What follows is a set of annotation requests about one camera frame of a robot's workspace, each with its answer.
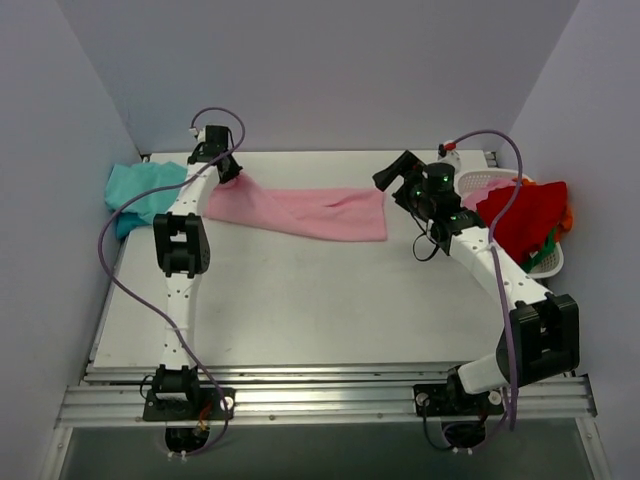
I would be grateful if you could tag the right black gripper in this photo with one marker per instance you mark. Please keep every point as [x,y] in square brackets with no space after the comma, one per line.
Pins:
[403,173]

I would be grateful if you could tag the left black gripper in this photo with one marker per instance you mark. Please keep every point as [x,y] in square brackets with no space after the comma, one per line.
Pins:
[228,168]

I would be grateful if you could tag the pink t shirt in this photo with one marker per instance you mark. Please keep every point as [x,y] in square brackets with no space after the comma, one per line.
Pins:
[475,197]
[332,214]

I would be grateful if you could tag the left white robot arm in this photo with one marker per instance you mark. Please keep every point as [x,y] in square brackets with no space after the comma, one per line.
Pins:
[183,256]

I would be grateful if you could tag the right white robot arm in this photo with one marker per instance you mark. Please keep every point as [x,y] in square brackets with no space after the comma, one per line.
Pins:
[540,336]

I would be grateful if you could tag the pink t shirt in basket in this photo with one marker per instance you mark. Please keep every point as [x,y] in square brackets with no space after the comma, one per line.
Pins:
[475,197]

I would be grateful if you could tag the teal t shirt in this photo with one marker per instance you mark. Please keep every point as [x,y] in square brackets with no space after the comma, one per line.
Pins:
[126,182]

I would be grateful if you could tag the red t shirt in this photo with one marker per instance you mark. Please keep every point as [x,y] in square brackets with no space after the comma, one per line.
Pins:
[511,238]

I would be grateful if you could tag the green t shirt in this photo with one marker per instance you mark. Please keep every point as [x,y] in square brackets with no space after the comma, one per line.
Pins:
[543,262]

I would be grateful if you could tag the orange t shirt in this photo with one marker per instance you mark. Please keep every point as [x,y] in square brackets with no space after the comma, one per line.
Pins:
[540,207]

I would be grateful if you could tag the white plastic basket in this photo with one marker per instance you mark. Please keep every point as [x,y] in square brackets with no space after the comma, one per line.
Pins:
[478,183]

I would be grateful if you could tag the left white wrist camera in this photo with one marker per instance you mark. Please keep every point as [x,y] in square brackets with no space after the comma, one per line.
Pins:
[199,133]

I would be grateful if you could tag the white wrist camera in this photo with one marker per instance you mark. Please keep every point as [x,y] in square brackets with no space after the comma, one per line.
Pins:
[447,153]
[199,133]

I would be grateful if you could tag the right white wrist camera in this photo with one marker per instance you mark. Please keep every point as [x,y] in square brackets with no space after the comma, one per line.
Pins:
[447,153]

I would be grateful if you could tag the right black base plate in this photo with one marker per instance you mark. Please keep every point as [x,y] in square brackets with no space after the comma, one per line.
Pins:
[440,400]

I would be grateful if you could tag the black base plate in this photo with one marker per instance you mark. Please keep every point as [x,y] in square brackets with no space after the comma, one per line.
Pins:
[174,407]
[440,400]

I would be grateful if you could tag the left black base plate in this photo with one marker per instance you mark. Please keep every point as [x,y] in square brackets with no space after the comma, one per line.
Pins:
[174,407]

